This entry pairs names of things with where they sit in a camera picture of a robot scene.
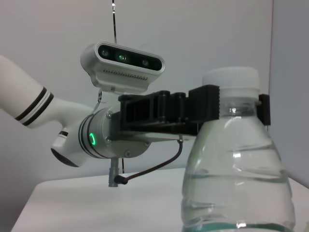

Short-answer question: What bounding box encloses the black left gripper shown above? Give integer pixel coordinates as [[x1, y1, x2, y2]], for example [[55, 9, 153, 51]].
[[112, 84, 221, 142]]

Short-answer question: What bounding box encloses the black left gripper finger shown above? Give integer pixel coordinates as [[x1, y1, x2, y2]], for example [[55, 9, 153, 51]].
[[258, 94, 271, 126]]

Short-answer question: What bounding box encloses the clear green-label water bottle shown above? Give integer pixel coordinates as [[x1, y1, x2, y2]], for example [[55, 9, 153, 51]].
[[180, 67, 296, 232]]

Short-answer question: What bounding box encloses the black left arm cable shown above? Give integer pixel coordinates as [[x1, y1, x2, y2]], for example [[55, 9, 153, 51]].
[[113, 139, 185, 186]]

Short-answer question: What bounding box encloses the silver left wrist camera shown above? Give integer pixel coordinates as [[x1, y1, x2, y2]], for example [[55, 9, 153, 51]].
[[80, 41, 166, 94]]

